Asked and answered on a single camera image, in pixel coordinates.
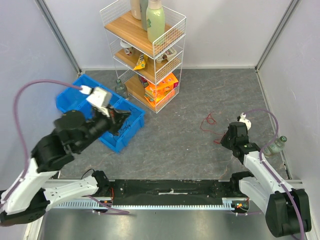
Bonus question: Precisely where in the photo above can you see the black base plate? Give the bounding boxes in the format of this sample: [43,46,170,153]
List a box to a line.
[110,179,246,206]

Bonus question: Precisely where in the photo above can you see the white cup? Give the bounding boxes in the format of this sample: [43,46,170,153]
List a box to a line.
[120,40,135,56]

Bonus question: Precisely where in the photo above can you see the yellow snack bag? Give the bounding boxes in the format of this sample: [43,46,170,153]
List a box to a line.
[133,53,149,71]

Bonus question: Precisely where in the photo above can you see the orange snack box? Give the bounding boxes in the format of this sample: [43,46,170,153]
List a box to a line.
[144,73,179,108]

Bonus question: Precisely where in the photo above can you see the right glass bottle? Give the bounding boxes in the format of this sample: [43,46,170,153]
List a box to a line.
[263,135,288,158]

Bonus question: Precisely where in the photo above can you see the grey-green bottle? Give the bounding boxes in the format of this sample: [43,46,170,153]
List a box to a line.
[139,0,149,31]

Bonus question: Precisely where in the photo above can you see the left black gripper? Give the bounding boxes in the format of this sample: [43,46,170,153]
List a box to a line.
[77,103,133,152]

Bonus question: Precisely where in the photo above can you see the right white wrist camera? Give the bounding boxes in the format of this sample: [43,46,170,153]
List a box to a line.
[237,112,252,131]

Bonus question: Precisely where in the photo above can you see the glass bottle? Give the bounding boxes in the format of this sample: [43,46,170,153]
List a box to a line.
[263,135,288,158]
[115,79,129,100]

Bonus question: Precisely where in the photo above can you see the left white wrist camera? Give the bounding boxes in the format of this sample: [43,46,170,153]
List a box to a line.
[80,85,113,118]

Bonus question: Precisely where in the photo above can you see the white wire shelf rack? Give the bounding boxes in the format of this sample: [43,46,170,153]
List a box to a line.
[99,0,187,113]

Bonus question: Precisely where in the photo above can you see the beige bottle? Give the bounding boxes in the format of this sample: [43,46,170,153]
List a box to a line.
[130,0,141,20]

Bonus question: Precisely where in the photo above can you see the left glass bottle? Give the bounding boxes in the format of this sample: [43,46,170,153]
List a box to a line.
[115,79,129,100]

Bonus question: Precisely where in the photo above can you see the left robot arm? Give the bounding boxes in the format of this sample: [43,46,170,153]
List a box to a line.
[0,105,131,227]

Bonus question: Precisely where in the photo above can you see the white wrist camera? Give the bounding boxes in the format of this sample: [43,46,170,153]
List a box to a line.
[237,112,252,131]
[80,85,113,118]

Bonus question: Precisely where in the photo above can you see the black cable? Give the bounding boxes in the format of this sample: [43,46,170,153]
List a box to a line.
[112,119,136,143]

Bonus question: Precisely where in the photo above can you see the slotted cable duct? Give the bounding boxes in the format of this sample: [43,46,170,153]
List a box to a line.
[54,198,235,211]

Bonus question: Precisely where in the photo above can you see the red cable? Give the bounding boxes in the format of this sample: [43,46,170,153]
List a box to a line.
[199,111,225,145]

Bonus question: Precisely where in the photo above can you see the green bottle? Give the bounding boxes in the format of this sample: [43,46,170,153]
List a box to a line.
[146,0,166,45]

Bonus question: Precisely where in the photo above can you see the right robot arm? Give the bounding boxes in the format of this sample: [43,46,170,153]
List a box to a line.
[220,121,312,238]

